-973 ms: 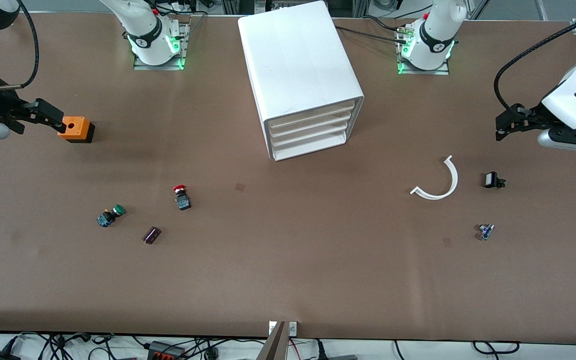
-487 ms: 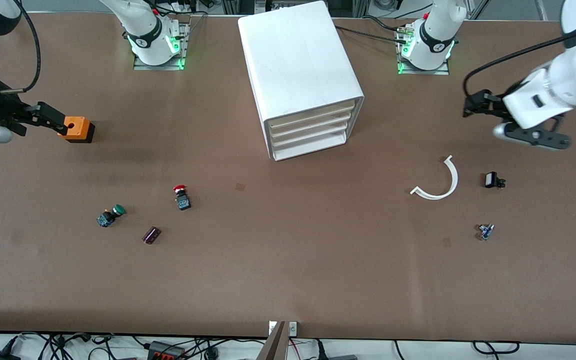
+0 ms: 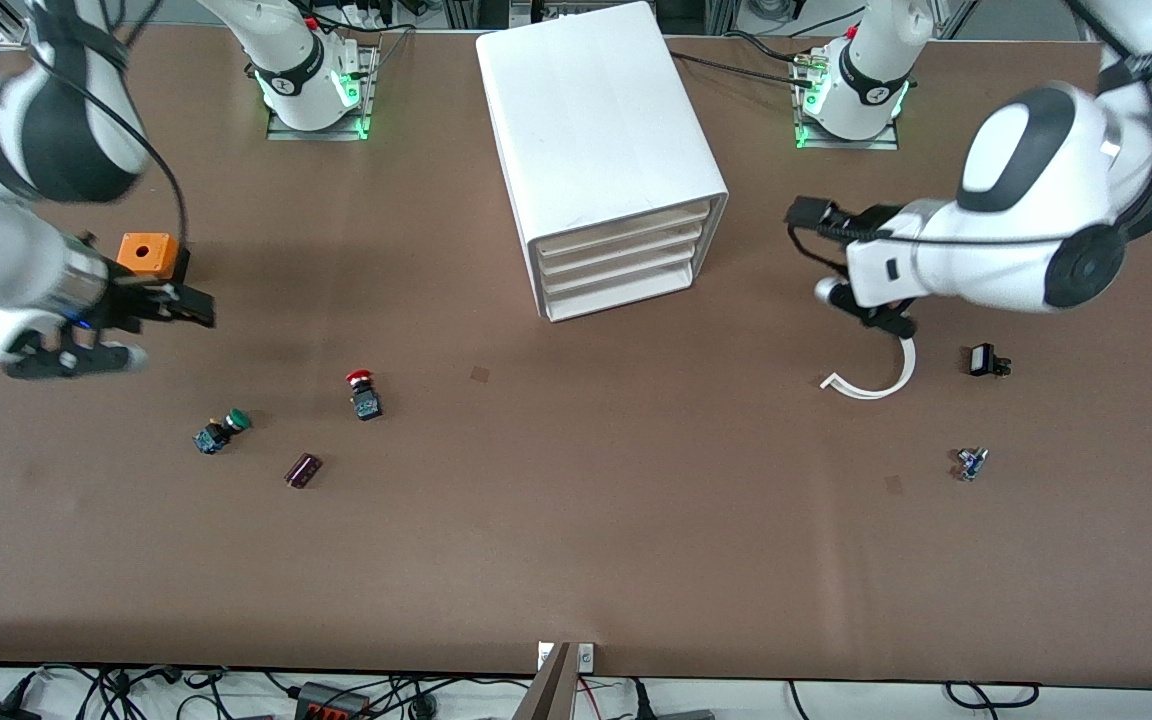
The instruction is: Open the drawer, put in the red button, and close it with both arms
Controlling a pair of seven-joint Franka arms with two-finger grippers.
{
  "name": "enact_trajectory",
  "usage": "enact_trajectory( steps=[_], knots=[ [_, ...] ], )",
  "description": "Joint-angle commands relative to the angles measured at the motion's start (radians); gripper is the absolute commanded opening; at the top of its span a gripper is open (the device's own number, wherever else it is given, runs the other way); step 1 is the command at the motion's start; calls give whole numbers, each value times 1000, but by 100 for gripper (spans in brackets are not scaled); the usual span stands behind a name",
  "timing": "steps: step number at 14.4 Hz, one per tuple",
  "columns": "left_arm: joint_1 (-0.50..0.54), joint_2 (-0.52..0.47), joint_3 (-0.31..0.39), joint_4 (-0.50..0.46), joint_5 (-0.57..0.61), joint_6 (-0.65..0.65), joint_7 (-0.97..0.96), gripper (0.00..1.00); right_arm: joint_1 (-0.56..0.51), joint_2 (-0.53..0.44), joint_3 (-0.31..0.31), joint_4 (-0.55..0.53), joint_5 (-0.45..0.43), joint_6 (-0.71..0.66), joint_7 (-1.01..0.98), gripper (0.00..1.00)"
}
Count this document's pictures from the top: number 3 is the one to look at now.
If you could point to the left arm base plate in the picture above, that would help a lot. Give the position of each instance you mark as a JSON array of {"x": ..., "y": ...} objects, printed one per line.
[{"x": 846, "y": 144}]

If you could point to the brown slanted post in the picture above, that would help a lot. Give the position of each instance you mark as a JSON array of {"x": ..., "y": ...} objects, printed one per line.
[{"x": 548, "y": 690}]

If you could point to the black power strip with plugs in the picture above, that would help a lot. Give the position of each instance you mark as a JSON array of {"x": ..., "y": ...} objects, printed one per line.
[{"x": 356, "y": 12}]

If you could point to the white curved plastic clip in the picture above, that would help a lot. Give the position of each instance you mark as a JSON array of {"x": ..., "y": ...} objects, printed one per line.
[{"x": 871, "y": 394}]

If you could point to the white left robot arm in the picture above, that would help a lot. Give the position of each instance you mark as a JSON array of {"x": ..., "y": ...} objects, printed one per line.
[{"x": 1016, "y": 240}]

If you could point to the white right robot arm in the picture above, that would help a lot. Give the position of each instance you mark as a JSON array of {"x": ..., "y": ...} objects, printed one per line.
[{"x": 26, "y": 130}]

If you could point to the small maroon component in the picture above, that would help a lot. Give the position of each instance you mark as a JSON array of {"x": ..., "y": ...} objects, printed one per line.
[{"x": 303, "y": 470}]

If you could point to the black power strip red switches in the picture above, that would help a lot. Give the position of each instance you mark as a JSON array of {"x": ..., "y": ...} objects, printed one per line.
[{"x": 331, "y": 700}]

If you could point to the small metal valve fitting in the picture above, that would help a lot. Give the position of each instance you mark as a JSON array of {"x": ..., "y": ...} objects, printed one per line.
[{"x": 970, "y": 463}]

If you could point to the green push button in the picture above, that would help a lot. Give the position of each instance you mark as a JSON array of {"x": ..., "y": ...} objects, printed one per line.
[{"x": 221, "y": 430}]

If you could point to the red push button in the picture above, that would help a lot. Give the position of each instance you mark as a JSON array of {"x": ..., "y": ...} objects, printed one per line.
[{"x": 366, "y": 400}]

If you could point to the small white bracket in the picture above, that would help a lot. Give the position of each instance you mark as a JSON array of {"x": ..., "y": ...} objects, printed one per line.
[
  {"x": 586, "y": 657},
  {"x": 545, "y": 656}
]

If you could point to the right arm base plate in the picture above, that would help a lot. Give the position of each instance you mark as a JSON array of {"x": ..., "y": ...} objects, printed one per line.
[{"x": 321, "y": 135}]

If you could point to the orange box with hole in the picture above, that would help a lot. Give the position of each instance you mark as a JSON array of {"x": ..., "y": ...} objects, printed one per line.
[{"x": 146, "y": 255}]

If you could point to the white plastic drawer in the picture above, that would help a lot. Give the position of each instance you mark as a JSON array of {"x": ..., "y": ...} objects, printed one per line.
[
  {"x": 626, "y": 267},
  {"x": 626, "y": 250},
  {"x": 626, "y": 232},
  {"x": 626, "y": 287}
]

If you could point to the black switch white face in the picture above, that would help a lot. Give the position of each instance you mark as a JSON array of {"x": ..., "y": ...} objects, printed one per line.
[{"x": 982, "y": 360}]

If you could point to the white drawer cabinet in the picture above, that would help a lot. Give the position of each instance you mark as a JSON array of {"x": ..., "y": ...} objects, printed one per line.
[{"x": 596, "y": 120}]

